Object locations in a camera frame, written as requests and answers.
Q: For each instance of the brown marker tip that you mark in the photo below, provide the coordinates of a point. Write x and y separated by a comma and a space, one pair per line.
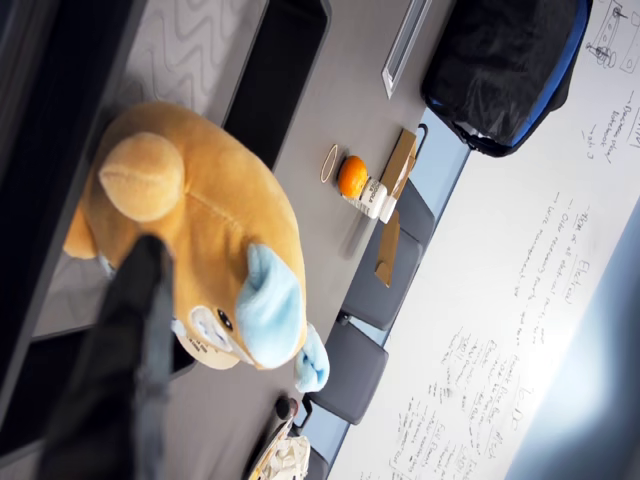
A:
287, 406

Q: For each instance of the crumpled white tissue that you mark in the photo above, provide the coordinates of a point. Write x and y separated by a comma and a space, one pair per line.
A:
290, 455

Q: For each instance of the flat brown cardboard piece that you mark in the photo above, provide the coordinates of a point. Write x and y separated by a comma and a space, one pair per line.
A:
387, 255

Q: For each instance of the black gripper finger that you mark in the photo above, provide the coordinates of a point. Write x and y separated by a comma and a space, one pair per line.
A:
100, 380

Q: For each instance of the beige rubber band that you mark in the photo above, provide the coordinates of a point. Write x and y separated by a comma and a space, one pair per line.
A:
322, 172

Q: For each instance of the silver foil plate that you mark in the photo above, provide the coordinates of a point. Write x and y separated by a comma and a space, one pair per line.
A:
262, 450

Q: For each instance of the brown cardboard box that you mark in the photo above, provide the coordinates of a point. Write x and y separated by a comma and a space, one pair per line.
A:
400, 160

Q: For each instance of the whiteboard with handwriting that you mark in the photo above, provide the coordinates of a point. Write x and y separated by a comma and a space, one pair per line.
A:
525, 300

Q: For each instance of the orange mandarin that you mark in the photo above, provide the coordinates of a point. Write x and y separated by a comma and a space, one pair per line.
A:
353, 176

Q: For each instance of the white pill bottle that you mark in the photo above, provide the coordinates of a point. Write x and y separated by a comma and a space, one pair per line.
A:
375, 197

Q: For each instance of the tan plush toy blue ears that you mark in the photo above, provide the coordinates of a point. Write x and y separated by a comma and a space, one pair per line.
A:
210, 215

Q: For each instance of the black backpack blue trim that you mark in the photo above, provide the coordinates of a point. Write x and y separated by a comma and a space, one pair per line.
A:
500, 65

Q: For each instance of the grey office chair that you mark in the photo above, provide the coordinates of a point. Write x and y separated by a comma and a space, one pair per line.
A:
385, 290
317, 460
350, 375

